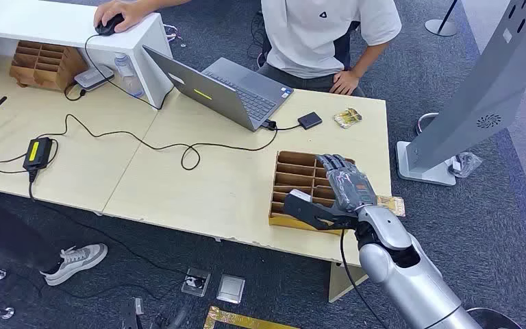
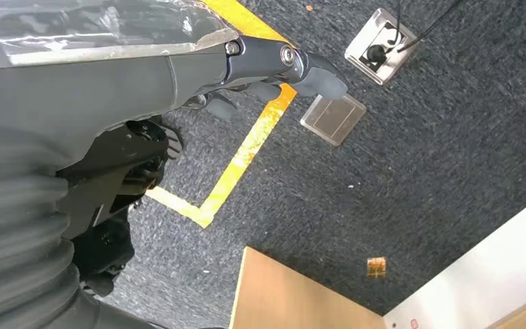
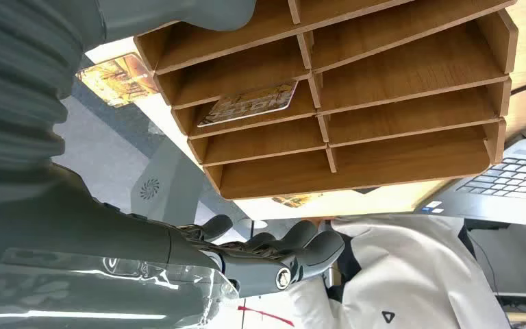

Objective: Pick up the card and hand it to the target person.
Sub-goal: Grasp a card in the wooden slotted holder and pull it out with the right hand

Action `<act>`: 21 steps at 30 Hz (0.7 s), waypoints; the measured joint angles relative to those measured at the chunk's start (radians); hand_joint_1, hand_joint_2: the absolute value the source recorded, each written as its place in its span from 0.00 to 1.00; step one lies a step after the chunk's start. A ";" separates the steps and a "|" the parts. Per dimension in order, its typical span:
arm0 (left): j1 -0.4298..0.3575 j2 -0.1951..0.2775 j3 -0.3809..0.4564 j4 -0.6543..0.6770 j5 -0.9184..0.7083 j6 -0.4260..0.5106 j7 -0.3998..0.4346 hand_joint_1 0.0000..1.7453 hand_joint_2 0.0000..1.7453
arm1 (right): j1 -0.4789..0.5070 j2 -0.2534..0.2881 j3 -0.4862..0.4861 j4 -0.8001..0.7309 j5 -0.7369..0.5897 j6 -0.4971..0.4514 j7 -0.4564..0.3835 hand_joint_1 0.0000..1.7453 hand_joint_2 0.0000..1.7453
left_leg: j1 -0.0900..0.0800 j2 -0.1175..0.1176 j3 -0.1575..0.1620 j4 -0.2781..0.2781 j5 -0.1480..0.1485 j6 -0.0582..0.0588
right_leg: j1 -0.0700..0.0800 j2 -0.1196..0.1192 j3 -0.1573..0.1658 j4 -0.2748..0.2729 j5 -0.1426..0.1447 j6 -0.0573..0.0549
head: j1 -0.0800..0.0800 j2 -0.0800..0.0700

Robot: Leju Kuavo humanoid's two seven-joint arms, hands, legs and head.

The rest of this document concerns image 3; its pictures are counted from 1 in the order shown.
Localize person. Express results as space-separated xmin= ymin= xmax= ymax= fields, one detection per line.
xmin=286 ymin=215 xmax=514 ymax=329

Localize wooden slotted card organizer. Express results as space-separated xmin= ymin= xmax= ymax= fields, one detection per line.
xmin=134 ymin=0 xmax=519 ymax=201

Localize grey kiosk stand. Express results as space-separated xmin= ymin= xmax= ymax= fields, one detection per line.
xmin=130 ymin=136 xmax=268 ymax=237

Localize red floor tape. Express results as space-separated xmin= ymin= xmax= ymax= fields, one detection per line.
xmin=238 ymin=305 xmax=296 ymax=328

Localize grey laptop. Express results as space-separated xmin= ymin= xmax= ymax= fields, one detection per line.
xmin=414 ymin=129 xmax=526 ymax=228

